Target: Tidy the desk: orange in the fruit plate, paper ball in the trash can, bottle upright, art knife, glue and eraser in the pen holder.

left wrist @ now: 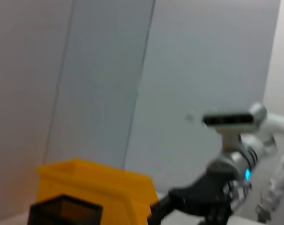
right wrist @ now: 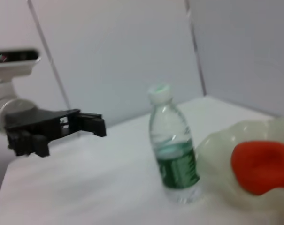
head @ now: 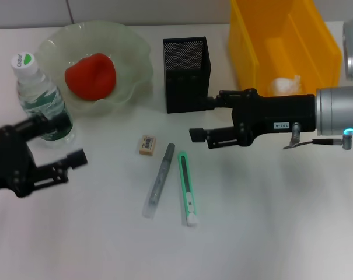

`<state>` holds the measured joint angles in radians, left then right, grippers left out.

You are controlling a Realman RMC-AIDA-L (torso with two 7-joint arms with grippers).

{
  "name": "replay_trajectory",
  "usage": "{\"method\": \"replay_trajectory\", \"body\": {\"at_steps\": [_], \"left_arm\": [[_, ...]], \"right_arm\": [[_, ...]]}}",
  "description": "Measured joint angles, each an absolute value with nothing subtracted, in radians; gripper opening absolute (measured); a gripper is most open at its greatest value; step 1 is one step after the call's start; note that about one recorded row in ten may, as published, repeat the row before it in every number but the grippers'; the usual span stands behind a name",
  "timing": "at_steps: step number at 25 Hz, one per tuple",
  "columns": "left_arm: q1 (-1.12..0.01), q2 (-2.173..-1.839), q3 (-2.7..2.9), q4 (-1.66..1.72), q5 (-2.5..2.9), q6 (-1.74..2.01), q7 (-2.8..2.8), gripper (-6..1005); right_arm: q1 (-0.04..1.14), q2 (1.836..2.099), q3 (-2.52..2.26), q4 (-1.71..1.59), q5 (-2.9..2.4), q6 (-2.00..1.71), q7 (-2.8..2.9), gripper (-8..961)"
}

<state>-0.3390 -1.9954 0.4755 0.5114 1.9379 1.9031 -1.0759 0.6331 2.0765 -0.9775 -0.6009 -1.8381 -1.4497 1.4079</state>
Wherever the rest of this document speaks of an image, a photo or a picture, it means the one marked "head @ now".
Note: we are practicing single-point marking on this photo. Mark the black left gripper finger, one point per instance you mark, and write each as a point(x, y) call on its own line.
point(77, 159)
point(42, 125)

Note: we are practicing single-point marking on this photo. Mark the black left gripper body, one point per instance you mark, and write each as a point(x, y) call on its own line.
point(10, 157)

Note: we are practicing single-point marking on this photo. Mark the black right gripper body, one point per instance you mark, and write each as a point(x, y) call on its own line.
point(275, 113)

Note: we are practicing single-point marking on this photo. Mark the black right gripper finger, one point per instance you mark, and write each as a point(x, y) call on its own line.
point(223, 100)
point(198, 135)

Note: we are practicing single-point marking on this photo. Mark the clear green-label water bottle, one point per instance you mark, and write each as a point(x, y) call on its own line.
point(39, 96)

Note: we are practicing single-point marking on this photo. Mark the white paper ball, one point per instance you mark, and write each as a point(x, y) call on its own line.
point(284, 84)

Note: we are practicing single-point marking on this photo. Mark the beige eraser with barcode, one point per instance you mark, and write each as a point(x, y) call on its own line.
point(148, 145)

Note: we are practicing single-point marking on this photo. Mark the green utility knife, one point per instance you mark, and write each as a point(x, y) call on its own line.
point(188, 186)

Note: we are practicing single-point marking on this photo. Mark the grey marker pen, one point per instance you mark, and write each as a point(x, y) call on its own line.
point(160, 181)

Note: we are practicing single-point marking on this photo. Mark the orange fruit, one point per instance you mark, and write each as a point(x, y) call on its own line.
point(91, 76)

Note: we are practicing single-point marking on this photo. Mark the black mesh pen holder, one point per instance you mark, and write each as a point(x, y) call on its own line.
point(188, 84)

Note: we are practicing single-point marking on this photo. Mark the pale green glass fruit plate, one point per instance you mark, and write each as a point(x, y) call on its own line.
point(129, 49)

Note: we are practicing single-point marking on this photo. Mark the yellow plastic bin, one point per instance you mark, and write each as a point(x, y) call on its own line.
point(295, 43)

